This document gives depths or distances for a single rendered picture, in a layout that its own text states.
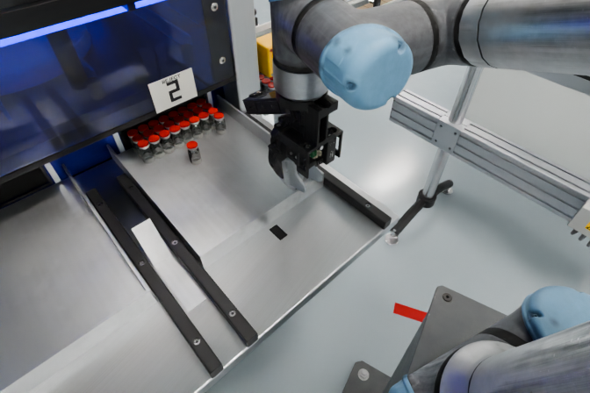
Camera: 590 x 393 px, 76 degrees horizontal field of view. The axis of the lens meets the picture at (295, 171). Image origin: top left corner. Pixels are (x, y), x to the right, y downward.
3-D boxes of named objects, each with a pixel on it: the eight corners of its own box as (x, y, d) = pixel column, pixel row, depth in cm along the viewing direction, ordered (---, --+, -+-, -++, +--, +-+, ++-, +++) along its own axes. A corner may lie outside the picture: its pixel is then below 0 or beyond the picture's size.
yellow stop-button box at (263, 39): (249, 66, 86) (246, 36, 81) (273, 56, 89) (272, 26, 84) (270, 79, 82) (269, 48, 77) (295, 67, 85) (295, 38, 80)
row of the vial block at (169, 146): (141, 160, 75) (134, 142, 72) (217, 123, 84) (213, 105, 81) (147, 166, 74) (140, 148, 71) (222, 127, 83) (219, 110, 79)
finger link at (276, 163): (276, 183, 61) (273, 141, 55) (269, 178, 62) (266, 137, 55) (297, 169, 63) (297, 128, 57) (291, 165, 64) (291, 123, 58)
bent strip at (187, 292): (141, 250, 61) (130, 228, 56) (159, 239, 62) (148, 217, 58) (189, 312, 53) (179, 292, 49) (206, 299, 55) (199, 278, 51)
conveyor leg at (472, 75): (410, 203, 173) (463, 45, 118) (421, 193, 177) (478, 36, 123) (427, 214, 168) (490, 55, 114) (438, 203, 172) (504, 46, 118)
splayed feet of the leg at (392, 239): (379, 238, 168) (384, 218, 158) (442, 183, 192) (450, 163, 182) (394, 249, 164) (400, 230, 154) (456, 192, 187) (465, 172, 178)
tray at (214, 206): (111, 157, 76) (105, 144, 74) (219, 107, 88) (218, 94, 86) (204, 268, 58) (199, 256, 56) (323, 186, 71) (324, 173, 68)
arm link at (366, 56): (457, 22, 34) (384, -18, 41) (349, 48, 30) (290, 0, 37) (434, 96, 39) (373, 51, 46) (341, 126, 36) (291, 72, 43)
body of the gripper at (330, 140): (305, 183, 55) (306, 116, 46) (268, 153, 59) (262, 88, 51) (341, 159, 59) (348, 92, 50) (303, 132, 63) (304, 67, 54)
